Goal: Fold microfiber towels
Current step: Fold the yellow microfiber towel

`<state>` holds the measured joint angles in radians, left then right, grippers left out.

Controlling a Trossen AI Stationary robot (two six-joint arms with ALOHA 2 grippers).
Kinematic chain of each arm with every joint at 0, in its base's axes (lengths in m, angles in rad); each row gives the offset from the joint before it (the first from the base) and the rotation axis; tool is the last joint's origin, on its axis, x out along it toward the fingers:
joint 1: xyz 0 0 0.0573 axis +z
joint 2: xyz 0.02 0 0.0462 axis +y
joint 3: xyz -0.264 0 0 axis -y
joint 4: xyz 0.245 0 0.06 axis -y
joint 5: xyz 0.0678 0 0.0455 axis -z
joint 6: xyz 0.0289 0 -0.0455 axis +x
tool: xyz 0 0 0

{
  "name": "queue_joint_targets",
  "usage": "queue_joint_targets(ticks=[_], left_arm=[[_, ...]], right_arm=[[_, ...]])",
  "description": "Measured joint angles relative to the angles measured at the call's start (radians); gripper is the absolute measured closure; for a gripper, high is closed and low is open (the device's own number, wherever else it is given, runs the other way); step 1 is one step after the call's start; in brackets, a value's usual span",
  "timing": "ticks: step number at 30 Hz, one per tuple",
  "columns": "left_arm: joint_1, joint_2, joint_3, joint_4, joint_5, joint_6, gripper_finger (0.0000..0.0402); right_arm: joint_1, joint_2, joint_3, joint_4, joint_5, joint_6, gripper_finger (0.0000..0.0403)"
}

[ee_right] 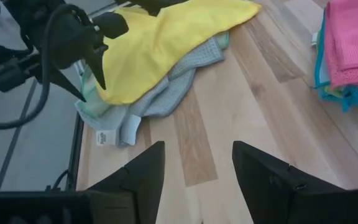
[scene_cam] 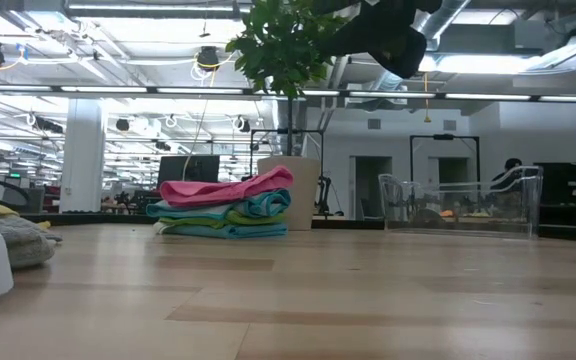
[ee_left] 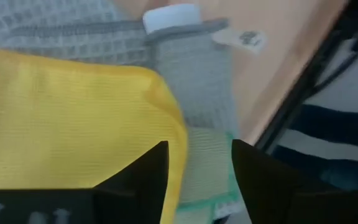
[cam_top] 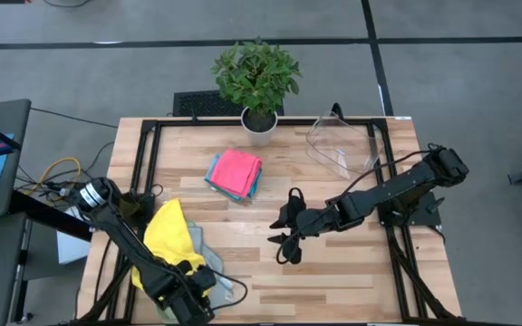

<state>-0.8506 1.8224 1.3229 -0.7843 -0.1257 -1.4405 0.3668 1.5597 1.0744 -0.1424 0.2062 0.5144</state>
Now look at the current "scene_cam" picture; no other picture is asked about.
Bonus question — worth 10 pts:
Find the light blue microfiber towel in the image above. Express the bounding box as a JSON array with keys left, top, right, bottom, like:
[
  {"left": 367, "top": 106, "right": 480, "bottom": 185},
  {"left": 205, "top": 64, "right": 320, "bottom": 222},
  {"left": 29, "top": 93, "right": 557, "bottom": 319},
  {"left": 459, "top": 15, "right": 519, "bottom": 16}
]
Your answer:
[{"left": 145, "top": 188, "right": 293, "bottom": 220}]

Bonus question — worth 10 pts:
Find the green leafy plant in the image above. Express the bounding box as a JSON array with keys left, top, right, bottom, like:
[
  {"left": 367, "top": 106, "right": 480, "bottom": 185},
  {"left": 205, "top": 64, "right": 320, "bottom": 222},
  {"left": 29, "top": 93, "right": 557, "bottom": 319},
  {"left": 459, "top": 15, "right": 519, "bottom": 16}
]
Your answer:
[{"left": 225, "top": 0, "right": 354, "bottom": 157}]

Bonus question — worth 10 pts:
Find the clear plastic bin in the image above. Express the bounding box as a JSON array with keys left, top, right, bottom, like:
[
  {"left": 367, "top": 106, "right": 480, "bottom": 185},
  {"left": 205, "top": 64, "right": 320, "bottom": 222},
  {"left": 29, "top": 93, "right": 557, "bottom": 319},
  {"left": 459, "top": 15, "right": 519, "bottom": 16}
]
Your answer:
[{"left": 377, "top": 164, "right": 545, "bottom": 240}]

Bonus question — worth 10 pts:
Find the pale grey microfiber towel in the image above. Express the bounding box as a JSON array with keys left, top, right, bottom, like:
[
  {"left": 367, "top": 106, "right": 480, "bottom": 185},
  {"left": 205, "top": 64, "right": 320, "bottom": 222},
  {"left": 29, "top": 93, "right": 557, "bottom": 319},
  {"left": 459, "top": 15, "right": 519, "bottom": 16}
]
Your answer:
[{"left": 0, "top": 208, "right": 64, "bottom": 271}]

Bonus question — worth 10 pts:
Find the black computer monitor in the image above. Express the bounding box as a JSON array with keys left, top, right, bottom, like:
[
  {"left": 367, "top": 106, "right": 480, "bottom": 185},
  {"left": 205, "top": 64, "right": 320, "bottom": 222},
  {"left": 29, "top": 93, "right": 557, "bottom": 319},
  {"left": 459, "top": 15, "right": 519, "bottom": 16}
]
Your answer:
[{"left": 156, "top": 154, "right": 221, "bottom": 189}]

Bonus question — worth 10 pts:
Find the person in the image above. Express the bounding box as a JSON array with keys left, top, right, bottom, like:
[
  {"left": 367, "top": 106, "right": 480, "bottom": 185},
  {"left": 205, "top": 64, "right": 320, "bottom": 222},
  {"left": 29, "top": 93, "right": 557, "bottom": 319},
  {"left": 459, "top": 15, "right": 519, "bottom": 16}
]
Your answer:
[{"left": 490, "top": 157, "right": 525, "bottom": 194}]

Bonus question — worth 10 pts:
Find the green microfiber towel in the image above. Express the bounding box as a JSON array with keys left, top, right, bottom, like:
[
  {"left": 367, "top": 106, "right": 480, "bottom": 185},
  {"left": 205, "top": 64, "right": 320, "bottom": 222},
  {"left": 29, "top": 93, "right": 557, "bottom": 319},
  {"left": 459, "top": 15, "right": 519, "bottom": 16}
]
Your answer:
[{"left": 159, "top": 210, "right": 288, "bottom": 228}]

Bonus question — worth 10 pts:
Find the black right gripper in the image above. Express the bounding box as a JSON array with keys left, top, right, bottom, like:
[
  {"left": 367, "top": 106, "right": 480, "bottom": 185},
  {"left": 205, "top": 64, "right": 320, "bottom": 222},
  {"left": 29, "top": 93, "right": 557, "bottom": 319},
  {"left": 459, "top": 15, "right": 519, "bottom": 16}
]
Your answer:
[{"left": 335, "top": 0, "right": 443, "bottom": 80}]

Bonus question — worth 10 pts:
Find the white plant pot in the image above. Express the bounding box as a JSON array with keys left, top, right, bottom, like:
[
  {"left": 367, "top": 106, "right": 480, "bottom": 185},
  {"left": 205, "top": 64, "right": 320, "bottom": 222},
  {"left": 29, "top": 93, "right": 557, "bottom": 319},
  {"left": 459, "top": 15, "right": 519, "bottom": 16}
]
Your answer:
[{"left": 256, "top": 155, "right": 322, "bottom": 232}]

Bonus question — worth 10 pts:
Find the pink microfiber towel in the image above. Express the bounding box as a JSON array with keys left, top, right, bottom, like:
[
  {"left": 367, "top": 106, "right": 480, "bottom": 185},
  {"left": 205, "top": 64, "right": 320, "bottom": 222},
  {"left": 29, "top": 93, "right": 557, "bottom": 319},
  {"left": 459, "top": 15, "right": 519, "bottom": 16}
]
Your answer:
[{"left": 159, "top": 165, "right": 295, "bottom": 209}]

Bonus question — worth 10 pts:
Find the black cabinet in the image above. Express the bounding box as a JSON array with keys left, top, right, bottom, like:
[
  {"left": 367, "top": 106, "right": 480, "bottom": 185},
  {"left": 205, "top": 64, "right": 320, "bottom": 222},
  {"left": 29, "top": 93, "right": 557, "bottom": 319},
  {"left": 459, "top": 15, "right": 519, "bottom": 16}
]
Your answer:
[{"left": 533, "top": 160, "right": 576, "bottom": 229}]

